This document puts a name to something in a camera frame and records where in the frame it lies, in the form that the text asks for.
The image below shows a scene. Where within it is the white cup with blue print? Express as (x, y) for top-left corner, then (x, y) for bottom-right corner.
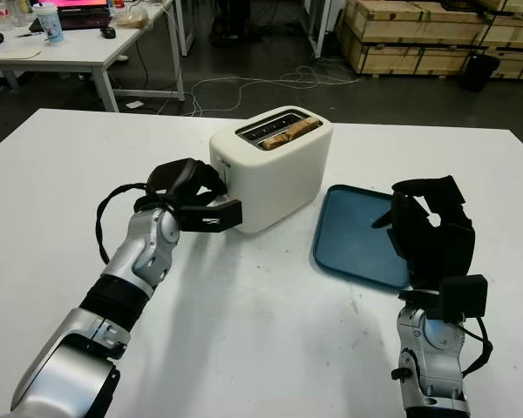
(32, 2), (65, 44)

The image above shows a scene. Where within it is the white table leg frame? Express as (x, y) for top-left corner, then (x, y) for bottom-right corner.
(302, 0), (332, 60)

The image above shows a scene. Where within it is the white floor cable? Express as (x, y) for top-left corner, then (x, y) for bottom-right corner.
(189, 64), (363, 118)

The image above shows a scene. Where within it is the clear bag of bread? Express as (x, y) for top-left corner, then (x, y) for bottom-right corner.
(115, 8), (152, 28)

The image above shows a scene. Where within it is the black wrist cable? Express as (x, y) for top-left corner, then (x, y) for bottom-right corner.
(95, 182), (166, 265)
(459, 315), (493, 380)

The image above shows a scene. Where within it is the white desk leg pair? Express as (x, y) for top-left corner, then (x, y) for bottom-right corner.
(173, 0), (197, 57)

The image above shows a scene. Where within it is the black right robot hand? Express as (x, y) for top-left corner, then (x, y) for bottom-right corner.
(370, 175), (476, 291)

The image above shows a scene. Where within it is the white office desk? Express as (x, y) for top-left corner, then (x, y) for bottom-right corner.
(0, 0), (187, 113)

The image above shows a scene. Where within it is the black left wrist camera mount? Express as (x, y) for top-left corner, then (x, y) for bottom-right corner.
(173, 198), (244, 233)

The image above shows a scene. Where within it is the beige paper sheet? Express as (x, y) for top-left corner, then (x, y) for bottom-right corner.
(0, 44), (44, 61)

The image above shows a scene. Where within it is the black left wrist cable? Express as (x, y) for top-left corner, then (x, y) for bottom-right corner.
(95, 182), (166, 265)

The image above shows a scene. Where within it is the laptop with pink screen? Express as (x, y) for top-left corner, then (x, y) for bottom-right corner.
(28, 0), (114, 32)

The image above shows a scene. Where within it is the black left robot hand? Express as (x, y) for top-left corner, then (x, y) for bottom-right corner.
(146, 158), (228, 209)

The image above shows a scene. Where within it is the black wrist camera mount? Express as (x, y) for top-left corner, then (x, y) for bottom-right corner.
(173, 198), (244, 233)
(439, 273), (489, 323)

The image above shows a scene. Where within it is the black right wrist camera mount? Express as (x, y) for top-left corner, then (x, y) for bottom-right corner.
(439, 273), (489, 323)

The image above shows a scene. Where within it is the brown bread slice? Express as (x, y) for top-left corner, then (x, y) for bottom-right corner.
(261, 116), (322, 152)

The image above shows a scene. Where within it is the dark blue plastic tray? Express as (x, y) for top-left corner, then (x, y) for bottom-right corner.
(312, 184), (413, 288)

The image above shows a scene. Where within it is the black waste bin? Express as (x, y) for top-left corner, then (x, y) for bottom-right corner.
(459, 51), (501, 93)

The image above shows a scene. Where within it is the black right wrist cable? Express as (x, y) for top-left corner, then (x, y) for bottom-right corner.
(459, 315), (493, 380)

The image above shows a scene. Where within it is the cream white two-slot toaster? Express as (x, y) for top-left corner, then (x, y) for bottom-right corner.
(208, 105), (335, 237)

